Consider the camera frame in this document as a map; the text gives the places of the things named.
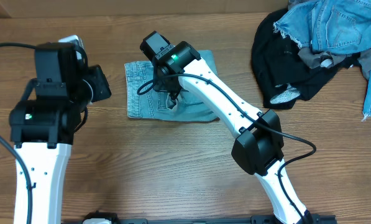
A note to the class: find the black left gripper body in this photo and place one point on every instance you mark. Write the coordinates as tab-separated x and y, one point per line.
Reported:
101	88

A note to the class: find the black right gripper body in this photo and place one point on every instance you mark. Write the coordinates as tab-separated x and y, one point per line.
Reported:
171	98

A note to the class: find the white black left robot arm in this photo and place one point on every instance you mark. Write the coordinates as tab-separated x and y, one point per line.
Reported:
51	110

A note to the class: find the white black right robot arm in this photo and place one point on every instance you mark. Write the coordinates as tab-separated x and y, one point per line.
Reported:
258	144

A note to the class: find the black garment with patterned lining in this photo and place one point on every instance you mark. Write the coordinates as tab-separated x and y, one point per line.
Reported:
281	74

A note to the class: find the grey cloth garment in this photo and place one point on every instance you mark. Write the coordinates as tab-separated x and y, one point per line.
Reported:
328	60

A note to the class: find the blue frayed denim jeans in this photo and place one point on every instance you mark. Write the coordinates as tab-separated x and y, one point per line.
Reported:
334	28

